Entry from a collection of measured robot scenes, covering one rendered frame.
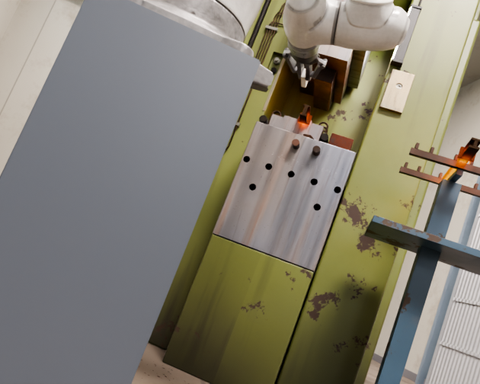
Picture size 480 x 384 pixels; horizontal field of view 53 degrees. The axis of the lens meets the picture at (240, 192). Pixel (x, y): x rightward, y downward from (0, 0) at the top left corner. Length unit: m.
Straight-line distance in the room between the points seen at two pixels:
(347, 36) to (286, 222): 0.74
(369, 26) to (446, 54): 1.03
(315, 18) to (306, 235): 0.79
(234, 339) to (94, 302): 1.21
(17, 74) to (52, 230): 5.76
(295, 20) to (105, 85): 0.72
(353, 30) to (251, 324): 1.00
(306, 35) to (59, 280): 0.87
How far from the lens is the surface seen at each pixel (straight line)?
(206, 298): 1.72
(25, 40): 6.37
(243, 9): 0.64
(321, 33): 1.21
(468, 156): 1.56
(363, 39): 1.21
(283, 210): 1.71
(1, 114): 6.17
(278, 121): 1.87
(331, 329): 1.89
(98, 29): 0.56
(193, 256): 1.94
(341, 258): 1.90
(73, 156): 0.53
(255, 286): 1.69
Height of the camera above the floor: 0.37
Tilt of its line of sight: 9 degrees up
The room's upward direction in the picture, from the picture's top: 21 degrees clockwise
